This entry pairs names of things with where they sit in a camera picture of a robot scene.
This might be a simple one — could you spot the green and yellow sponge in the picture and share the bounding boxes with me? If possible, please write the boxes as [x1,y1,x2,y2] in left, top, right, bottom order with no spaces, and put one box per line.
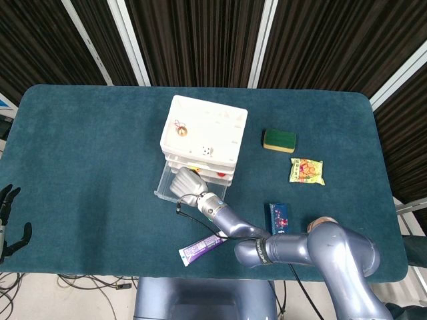
[262,129,297,154]

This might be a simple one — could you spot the blue printed carton box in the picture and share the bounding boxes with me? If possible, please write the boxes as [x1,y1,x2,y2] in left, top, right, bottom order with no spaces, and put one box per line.
[268,202,291,236]

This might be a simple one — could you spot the teal table cloth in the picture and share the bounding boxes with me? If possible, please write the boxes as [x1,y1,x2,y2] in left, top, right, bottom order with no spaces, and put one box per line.
[0,83,410,283]

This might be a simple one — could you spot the gold bell with red cord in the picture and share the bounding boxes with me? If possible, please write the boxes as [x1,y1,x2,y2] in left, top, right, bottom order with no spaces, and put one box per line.
[173,119,189,137]

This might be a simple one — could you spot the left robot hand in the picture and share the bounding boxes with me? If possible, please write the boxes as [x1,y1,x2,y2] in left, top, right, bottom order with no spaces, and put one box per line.
[0,184,33,264]

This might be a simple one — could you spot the clear jar with brown paste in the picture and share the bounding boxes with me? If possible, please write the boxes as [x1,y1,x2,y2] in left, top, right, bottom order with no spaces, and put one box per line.
[306,215,338,234]

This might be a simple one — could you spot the white plastic drawer unit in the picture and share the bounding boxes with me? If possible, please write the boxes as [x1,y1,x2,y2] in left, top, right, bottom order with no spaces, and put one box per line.
[159,95,250,187]

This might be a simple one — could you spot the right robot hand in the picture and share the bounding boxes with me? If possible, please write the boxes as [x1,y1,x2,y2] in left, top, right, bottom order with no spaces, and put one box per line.
[169,166,209,205]

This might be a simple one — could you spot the blue grey robot torso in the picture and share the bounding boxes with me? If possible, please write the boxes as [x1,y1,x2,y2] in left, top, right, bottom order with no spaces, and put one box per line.
[133,275,278,320]

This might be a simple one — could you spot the tangled floor cables with adapter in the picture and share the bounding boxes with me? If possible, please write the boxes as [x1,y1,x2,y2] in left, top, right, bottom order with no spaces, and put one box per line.
[56,273,138,320]

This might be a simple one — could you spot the dark brown pleated curtain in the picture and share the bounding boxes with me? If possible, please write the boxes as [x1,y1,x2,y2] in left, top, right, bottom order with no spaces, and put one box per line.
[0,0,427,204]

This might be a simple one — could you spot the purple and white toothpaste tube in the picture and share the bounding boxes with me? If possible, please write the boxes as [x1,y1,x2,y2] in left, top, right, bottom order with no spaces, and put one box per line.
[178,234,228,267]

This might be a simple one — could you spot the clear drawer with chick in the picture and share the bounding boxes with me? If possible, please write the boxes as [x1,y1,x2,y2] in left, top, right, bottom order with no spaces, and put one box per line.
[153,161,228,207]

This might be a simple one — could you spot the white partition frame post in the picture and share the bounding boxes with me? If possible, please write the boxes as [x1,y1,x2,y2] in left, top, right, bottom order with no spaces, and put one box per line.
[369,43,427,113]
[247,0,279,89]
[61,0,114,86]
[106,0,151,87]

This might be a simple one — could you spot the tangled black floor cables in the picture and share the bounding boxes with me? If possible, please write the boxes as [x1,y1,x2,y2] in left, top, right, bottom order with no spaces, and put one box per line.
[0,271,25,320]

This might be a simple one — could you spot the yellow snack packet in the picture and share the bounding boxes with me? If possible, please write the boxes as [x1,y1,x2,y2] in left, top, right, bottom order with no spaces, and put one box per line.
[288,157,326,185]

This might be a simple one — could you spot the grey metal side frame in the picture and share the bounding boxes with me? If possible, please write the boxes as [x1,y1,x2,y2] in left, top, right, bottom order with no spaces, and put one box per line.
[395,196,427,294]

